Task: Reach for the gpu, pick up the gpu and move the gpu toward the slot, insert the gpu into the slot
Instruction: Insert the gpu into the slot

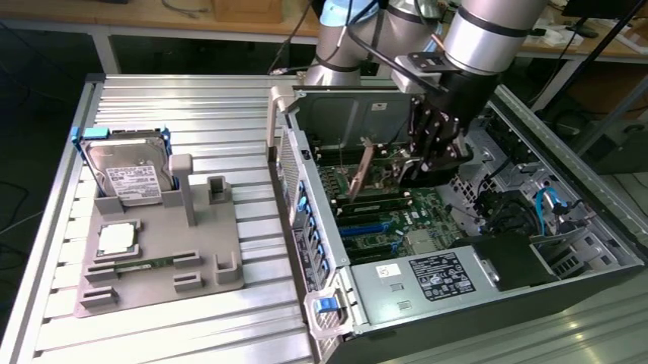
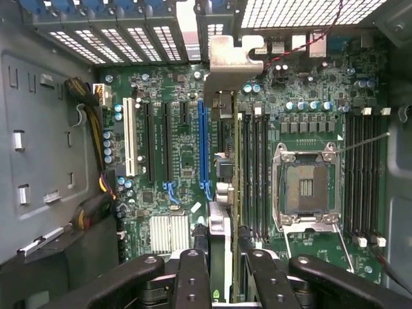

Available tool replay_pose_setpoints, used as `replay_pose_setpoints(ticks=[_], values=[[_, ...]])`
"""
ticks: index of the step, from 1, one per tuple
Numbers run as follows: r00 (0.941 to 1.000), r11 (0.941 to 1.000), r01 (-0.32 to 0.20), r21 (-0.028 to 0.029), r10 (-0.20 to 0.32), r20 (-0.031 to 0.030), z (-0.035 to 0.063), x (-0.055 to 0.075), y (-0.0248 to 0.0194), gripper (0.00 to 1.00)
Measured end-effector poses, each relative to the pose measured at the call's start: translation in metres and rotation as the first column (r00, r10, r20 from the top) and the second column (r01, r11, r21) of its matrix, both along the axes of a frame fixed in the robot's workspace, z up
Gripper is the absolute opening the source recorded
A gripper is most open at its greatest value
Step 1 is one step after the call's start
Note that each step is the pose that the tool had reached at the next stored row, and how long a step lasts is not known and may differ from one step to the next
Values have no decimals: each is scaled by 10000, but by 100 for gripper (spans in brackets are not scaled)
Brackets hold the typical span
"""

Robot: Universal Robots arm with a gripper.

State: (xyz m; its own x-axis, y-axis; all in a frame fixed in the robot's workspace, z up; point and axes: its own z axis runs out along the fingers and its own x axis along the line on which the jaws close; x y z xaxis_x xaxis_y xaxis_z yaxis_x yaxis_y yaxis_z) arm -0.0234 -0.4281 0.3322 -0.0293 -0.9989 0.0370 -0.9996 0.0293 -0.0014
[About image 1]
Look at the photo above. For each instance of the blue card retention clips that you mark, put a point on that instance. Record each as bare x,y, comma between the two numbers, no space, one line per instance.
315,235

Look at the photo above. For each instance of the green motherboard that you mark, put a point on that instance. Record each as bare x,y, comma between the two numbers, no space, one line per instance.
425,216

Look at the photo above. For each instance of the blue expansion slot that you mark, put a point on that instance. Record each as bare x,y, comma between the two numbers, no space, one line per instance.
362,230

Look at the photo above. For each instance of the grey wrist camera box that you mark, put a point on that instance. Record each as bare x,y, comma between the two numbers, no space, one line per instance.
417,72

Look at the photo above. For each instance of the blue disk carrier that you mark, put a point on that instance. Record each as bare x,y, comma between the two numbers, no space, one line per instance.
96,133

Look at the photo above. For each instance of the grey parts rack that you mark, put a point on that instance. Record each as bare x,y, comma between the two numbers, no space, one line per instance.
156,284

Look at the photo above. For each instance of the blue case latch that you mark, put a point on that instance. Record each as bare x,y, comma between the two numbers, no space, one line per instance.
324,305

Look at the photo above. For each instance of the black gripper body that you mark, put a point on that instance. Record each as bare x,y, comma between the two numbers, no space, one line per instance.
465,95

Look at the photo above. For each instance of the open black PC case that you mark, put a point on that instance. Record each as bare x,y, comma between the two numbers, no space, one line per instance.
506,314

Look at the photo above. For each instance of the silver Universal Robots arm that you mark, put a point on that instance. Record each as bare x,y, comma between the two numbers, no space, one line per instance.
481,41

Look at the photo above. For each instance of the wooden desk with white frame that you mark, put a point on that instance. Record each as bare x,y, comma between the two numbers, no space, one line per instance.
60,19

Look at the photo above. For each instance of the CPU socket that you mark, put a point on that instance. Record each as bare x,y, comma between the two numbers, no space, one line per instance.
384,186

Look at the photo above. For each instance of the black slanted stand pole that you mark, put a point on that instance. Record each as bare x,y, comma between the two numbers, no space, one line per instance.
592,53

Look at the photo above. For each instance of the silver hard disk with label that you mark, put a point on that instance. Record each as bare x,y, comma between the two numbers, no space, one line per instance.
131,178

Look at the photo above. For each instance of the wooden desk with clutter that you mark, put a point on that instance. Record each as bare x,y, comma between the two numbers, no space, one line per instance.
557,47

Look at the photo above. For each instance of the gpu card with metal bracket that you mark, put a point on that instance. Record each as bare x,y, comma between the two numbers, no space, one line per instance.
360,170

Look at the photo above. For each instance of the black expansion slot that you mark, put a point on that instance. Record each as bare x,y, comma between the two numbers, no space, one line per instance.
371,253

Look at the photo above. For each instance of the black monitor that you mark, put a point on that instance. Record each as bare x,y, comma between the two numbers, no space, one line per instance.
602,9

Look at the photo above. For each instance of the green RAM stick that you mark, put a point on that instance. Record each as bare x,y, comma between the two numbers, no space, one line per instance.
144,264

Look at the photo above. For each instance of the perforated metal disk bay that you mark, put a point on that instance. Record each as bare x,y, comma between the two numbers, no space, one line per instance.
470,204

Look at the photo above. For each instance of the dark grey machine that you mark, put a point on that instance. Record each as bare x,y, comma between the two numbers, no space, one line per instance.
617,148

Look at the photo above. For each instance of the black RAM stick with label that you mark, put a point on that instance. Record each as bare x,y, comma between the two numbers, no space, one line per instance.
371,208

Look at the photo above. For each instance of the silver chipset heatsink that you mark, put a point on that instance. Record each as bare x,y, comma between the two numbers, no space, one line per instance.
419,242

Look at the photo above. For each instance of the grey power supply with label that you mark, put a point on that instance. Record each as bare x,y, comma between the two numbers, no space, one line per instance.
405,288

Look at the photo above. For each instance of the silver CPU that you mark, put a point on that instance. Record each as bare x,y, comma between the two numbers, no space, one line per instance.
117,239

